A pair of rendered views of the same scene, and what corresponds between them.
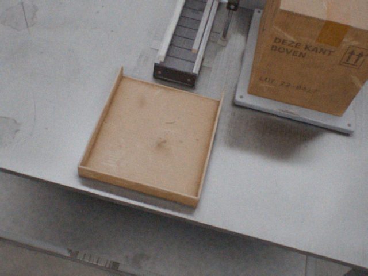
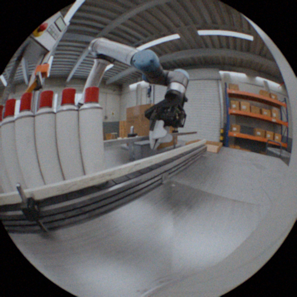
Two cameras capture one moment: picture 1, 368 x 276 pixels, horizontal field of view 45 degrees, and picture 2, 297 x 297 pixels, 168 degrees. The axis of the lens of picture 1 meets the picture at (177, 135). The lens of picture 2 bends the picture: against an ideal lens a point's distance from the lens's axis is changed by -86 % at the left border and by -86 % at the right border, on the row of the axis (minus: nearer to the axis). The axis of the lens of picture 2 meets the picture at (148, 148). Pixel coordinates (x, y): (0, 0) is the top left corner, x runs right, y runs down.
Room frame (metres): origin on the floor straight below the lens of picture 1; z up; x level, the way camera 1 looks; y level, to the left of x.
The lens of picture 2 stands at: (1.51, 0.22, 1.00)
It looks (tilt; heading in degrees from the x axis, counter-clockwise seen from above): 13 degrees down; 221
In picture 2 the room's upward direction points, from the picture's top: straight up
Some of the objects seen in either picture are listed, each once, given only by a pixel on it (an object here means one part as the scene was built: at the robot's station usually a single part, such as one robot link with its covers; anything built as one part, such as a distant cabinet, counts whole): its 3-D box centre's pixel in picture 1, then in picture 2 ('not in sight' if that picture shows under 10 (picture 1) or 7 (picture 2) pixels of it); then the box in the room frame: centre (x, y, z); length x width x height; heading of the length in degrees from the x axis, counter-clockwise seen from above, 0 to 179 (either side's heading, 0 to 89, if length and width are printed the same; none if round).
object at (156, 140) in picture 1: (156, 130); (206, 144); (0.58, 0.05, 0.85); 0.30 x 0.26 x 0.04; 176
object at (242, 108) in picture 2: not in sight; (260, 126); (-2.44, 1.63, 1.26); 2.78 x 0.61 x 2.51; 93
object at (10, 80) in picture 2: not in sight; (8, 85); (1.73, -0.13, 1.18); 0.04 x 0.04 x 0.21
